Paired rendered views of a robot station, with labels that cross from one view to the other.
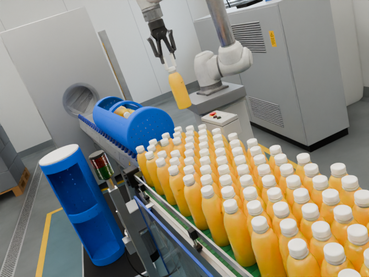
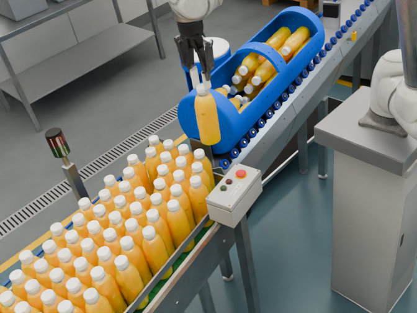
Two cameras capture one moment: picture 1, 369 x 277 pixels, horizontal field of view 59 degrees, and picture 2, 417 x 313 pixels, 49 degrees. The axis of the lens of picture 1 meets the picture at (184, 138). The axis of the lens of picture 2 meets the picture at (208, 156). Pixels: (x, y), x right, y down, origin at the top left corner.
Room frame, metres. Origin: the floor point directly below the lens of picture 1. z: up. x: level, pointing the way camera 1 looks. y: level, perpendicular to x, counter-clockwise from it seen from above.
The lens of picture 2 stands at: (1.02, -1.19, 2.15)
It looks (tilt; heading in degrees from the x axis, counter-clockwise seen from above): 39 degrees down; 63
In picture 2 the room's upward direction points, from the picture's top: 11 degrees counter-clockwise
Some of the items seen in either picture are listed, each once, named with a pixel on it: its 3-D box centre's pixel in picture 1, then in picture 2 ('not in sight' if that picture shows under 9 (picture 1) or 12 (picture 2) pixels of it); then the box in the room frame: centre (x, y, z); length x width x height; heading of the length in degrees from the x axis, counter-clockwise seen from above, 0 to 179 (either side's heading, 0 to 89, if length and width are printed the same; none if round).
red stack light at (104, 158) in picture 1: (99, 160); (55, 138); (1.20, 0.34, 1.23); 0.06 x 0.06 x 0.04
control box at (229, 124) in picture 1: (221, 124); (235, 194); (1.60, -0.20, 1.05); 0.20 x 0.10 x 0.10; 21
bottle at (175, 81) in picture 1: (178, 89); (206, 115); (1.63, -0.06, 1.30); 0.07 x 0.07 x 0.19
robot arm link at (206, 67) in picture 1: (207, 67); (396, 82); (2.27, -0.31, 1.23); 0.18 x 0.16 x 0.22; 66
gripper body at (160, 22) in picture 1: (158, 29); (192, 32); (1.63, -0.05, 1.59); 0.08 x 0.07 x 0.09; 111
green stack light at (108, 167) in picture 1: (104, 170); (59, 148); (1.20, 0.34, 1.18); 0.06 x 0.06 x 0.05
